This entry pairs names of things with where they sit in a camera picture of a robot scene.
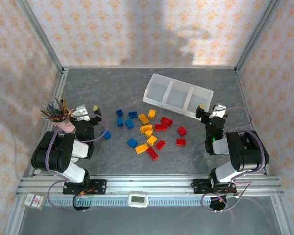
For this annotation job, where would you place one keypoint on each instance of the small blue lego brick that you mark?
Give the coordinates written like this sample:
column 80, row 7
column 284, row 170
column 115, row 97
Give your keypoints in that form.
column 120, row 121
column 106, row 134
column 133, row 114
column 120, row 112
column 129, row 123
column 132, row 143

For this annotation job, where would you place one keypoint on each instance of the small red lego brick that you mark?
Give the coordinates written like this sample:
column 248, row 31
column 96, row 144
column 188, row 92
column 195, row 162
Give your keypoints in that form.
column 160, row 144
column 181, row 142
column 181, row 130

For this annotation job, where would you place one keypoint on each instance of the small yellow lego brick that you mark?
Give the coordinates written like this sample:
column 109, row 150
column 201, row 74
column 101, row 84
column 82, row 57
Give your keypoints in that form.
column 152, row 113
column 149, row 133
column 152, row 139

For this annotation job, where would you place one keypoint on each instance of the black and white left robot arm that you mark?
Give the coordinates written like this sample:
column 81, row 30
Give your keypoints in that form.
column 51, row 151

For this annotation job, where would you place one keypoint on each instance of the pink metal cup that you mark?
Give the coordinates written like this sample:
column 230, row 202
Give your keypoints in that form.
column 65, row 125

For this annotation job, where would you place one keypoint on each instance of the bunch of coloured pencils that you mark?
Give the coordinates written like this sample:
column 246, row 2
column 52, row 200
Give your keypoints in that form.
column 55, row 113

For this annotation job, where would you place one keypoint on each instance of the white three-compartment plastic container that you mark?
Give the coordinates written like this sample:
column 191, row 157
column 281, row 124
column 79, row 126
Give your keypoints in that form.
column 178, row 96

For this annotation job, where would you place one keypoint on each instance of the printed card in clear sleeve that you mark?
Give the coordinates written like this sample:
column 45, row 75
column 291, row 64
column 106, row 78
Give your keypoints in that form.
column 34, row 201

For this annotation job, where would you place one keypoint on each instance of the white digital timer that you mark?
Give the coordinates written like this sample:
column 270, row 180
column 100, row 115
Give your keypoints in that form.
column 137, row 200

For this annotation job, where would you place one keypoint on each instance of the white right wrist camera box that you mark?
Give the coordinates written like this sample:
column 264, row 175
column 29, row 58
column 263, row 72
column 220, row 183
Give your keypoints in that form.
column 218, row 109

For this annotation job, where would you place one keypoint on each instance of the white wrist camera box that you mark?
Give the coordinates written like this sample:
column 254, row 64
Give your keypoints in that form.
column 218, row 109
column 81, row 113

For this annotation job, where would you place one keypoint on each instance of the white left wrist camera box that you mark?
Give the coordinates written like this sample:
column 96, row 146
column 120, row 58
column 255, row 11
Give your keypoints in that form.
column 81, row 113

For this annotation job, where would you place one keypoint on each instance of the aluminium floor rail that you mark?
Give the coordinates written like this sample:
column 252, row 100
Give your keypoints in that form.
column 59, row 85
column 241, row 85
column 149, row 66

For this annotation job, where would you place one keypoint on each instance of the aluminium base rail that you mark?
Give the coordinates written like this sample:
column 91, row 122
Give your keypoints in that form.
column 149, row 183

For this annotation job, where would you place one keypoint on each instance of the aluminium frame post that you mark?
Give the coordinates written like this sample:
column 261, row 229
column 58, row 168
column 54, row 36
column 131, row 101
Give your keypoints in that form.
column 257, row 34
column 41, row 36

